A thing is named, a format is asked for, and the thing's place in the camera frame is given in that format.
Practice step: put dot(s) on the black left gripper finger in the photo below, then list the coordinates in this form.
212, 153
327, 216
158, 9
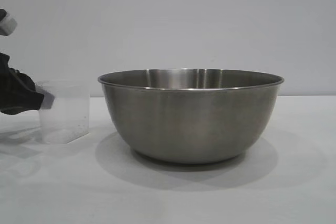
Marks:
26, 90
14, 111

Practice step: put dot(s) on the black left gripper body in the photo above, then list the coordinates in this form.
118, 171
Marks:
4, 82

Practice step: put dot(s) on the translucent plastic measuring cup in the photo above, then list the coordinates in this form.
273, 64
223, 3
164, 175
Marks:
68, 111

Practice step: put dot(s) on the stainless steel mixing bowl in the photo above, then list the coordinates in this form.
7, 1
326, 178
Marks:
190, 119

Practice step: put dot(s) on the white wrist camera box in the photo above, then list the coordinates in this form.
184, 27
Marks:
9, 24

